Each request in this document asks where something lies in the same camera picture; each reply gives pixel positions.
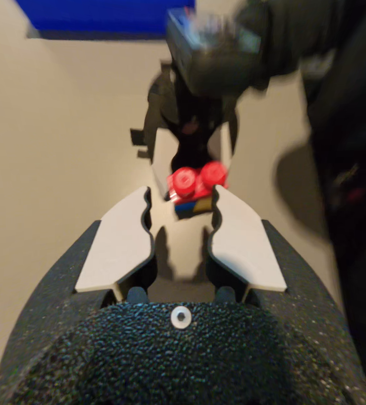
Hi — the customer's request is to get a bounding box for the blue mega block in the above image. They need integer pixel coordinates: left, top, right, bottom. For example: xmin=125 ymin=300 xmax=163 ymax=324
xmin=174 ymin=201 xmax=200 ymax=219

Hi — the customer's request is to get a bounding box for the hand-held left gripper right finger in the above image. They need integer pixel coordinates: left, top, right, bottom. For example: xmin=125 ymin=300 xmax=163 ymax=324
xmin=208 ymin=185 xmax=288 ymax=302

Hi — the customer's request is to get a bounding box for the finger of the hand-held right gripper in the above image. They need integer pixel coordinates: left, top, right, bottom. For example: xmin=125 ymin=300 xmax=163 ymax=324
xmin=218 ymin=126 xmax=235 ymax=178
xmin=152 ymin=128 xmax=179 ymax=201

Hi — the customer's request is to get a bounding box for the blue plastic bin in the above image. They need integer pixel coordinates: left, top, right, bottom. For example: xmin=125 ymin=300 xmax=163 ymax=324
xmin=15 ymin=0 xmax=196 ymax=40

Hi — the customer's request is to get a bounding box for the red mega block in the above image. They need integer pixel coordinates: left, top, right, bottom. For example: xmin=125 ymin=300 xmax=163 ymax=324
xmin=167 ymin=161 xmax=230 ymax=203

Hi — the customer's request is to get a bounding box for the yellow mega block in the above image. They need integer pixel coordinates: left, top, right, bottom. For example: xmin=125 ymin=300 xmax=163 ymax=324
xmin=192 ymin=198 xmax=214 ymax=213

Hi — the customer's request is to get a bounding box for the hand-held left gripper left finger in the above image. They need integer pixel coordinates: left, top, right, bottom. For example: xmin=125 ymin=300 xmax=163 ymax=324
xmin=75 ymin=186 xmax=156 ymax=302

